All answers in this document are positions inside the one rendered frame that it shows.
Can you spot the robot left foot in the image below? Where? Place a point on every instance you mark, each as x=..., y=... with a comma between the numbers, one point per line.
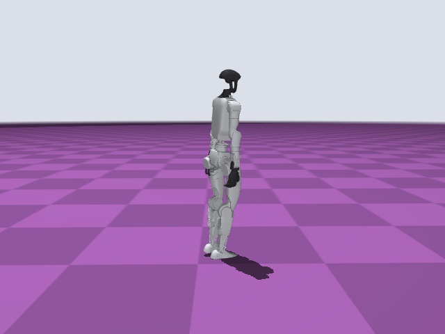
x=209, y=248

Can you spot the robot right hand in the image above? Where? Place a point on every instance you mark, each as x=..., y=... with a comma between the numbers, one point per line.
x=233, y=176

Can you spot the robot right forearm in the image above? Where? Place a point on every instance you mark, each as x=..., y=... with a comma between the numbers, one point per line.
x=235, y=152

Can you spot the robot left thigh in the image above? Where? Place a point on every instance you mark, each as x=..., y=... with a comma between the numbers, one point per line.
x=217, y=184

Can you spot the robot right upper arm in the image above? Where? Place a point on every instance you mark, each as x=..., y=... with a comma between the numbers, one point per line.
x=234, y=109

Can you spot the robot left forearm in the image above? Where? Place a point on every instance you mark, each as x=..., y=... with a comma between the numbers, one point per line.
x=213, y=142

